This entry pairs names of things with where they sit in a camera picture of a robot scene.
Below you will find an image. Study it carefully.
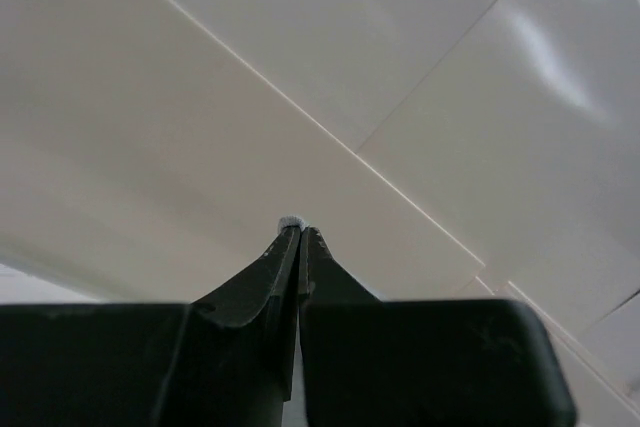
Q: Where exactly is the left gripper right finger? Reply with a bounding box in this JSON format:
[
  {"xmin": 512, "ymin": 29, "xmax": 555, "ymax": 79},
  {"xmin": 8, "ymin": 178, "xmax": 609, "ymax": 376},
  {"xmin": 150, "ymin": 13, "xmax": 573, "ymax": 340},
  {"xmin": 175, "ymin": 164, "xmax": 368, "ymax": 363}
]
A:
[{"xmin": 299, "ymin": 228, "xmax": 578, "ymax": 426}]

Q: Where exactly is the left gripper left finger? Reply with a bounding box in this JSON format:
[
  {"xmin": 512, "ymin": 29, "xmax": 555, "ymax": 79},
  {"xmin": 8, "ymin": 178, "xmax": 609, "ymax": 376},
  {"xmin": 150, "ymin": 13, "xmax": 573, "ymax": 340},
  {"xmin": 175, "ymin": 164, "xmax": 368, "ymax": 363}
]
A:
[{"xmin": 1, "ymin": 227, "xmax": 301, "ymax": 426}]

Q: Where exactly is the grey tank top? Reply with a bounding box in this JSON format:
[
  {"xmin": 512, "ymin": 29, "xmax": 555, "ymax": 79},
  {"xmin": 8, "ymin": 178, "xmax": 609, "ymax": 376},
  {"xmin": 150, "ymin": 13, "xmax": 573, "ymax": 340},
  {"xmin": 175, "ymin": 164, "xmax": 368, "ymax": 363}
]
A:
[{"xmin": 278, "ymin": 215, "xmax": 307, "ymax": 232}]

